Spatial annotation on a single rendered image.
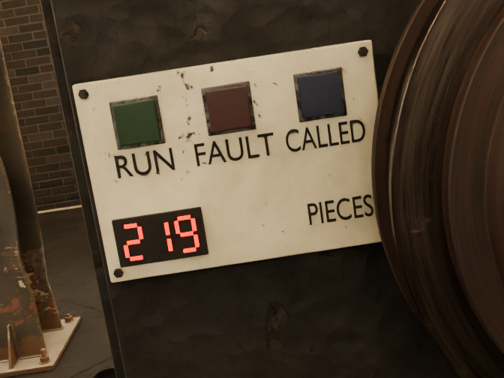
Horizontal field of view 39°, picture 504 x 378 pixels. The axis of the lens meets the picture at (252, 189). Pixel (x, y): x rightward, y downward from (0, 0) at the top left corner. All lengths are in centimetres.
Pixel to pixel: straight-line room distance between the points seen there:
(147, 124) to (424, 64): 25
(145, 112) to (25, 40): 623
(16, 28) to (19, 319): 393
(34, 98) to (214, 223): 624
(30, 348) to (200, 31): 288
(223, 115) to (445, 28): 21
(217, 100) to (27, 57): 625
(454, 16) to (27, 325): 302
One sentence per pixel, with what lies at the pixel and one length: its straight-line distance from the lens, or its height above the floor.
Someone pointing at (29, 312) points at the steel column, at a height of 24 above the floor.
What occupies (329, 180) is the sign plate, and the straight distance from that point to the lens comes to 63.
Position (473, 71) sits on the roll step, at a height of 121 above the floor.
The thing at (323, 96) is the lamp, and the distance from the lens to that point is 62.
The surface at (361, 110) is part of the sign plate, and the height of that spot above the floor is 118.
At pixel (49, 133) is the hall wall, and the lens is 684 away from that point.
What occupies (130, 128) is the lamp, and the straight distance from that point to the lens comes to 62.
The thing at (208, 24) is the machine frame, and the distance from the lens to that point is 64.
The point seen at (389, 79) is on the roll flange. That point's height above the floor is 121.
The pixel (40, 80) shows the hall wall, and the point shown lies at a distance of 682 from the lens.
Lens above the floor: 125
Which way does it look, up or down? 11 degrees down
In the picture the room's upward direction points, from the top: 9 degrees counter-clockwise
